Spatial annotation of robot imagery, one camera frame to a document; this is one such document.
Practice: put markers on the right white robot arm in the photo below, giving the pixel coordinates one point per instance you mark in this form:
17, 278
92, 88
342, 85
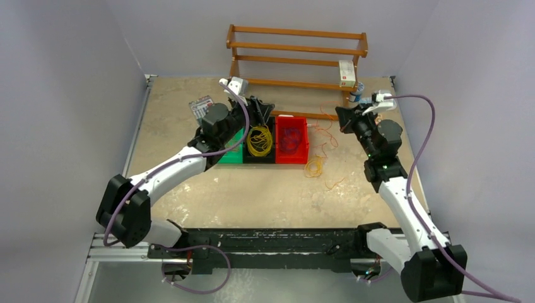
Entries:
422, 257

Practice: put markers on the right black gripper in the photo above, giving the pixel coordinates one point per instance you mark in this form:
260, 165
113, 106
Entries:
346, 118

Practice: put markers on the pack of coloured markers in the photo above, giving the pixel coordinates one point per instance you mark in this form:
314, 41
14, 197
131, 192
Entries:
200, 107

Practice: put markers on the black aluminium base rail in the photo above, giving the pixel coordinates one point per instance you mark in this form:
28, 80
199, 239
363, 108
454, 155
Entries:
338, 250

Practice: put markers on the wooden two-tier shelf rack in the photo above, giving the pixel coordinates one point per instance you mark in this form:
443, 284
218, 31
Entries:
294, 58

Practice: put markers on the green plastic bin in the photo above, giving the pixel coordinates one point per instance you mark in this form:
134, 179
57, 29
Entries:
234, 156

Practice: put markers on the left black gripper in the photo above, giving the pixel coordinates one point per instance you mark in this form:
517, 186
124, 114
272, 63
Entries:
258, 112

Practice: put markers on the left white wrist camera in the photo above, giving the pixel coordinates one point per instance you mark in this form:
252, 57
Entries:
234, 86

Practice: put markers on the white red carton box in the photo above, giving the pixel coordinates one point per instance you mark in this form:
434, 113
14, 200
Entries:
347, 74

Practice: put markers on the red plastic bin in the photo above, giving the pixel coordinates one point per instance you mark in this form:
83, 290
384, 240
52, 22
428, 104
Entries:
292, 142

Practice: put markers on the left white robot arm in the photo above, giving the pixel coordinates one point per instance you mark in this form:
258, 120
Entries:
125, 210

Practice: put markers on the black plastic bin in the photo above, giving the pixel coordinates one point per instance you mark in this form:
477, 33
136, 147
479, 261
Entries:
259, 145

